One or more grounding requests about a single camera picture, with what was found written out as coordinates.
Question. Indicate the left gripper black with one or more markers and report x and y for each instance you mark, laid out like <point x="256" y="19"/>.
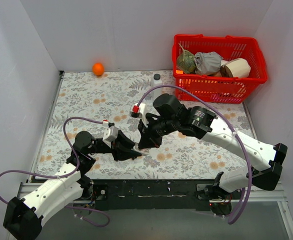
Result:
<point x="115" y="146"/>

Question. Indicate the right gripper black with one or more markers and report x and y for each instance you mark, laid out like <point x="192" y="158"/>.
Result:
<point x="149" y="129"/>

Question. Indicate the white earbud charging case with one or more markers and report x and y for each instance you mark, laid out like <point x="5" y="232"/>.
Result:
<point x="143" y="152"/>

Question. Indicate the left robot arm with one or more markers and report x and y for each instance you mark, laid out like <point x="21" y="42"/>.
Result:
<point x="25" y="217"/>

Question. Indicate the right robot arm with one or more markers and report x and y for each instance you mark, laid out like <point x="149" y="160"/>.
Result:
<point x="265" y="159"/>

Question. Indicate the white bottle black cap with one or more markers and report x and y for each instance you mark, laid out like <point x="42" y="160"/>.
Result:
<point x="155" y="82"/>

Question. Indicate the orange fruit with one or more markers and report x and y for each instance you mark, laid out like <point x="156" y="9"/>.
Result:
<point x="98" y="69"/>

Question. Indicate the green netted melon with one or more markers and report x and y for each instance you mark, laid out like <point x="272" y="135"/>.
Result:
<point x="185" y="61"/>

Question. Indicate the grey crumpled cloth bag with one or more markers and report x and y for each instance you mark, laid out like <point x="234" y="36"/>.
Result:
<point x="207" y="63"/>

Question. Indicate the red plastic shopping basket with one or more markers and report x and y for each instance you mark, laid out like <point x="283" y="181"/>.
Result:
<point x="219" y="89"/>

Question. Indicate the beige paper roll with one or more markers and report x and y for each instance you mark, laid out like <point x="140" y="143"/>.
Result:
<point x="236" y="68"/>

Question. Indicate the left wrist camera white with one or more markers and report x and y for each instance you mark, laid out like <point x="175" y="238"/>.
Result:
<point x="110" y="134"/>

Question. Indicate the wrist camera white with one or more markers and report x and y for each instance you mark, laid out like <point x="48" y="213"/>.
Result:
<point x="139" y="112"/>
<point x="110" y="134"/>

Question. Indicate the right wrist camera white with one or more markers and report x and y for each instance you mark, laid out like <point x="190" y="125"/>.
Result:
<point x="139" y="112"/>

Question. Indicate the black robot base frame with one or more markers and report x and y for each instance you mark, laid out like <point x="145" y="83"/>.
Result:
<point x="148" y="194"/>

